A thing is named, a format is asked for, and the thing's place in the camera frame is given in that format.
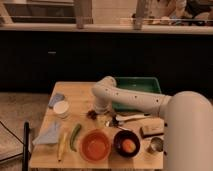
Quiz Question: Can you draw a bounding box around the dark red grape bunch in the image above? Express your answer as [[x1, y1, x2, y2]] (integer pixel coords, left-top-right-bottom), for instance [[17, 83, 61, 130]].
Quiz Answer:
[[86, 110, 97, 120]]

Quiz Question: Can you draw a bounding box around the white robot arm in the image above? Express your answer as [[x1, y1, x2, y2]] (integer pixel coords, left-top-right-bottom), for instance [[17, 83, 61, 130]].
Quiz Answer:
[[91, 76, 213, 171]]

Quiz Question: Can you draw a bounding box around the white paper cup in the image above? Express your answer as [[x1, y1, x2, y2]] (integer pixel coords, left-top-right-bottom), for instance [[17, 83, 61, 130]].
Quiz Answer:
[[53, 101, 69, 119]]

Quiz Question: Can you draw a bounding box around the small metal cup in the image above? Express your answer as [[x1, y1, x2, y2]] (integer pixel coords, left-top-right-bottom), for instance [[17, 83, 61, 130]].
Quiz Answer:
[[149, 137, 163, 154]]

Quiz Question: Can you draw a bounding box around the white spoon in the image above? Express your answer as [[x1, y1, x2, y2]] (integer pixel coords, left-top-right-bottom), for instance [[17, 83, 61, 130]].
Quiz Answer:
[[115, 114, 150, 121]]

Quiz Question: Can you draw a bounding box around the orange plastic bowl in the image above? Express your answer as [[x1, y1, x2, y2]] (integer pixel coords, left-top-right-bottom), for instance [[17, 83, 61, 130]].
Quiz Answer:
[[79, 130, 111, 163]]

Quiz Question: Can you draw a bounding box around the dark bowl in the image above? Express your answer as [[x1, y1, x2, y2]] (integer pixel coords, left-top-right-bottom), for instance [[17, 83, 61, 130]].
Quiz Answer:
[[113, 130, 140, 157]]

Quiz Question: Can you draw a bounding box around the green chili pepper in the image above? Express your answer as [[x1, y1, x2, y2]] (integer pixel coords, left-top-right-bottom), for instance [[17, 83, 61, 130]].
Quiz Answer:
[[70, 123, 82, 152]]

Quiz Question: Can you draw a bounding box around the orange fruit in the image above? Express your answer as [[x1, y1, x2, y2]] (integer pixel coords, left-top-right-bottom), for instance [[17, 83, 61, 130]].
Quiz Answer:
[[122, 139, 136, 153]]

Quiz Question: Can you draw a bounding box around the yellow corn cob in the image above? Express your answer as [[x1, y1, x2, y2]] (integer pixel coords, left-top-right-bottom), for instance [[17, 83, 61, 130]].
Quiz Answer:
[[57, 132, 68, 162]]

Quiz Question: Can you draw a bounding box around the light blue cloth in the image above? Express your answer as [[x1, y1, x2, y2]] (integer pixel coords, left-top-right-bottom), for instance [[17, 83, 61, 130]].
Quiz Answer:
[[33, 122, 61, 145]]

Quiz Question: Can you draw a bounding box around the green plastic tray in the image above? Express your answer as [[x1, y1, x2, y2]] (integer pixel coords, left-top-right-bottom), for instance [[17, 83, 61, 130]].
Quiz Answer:
[[112, 77, 161, 112]]

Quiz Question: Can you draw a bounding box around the black pole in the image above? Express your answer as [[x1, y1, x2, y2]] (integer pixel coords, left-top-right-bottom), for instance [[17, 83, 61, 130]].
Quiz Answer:
[[22, 122, 30, 171]]

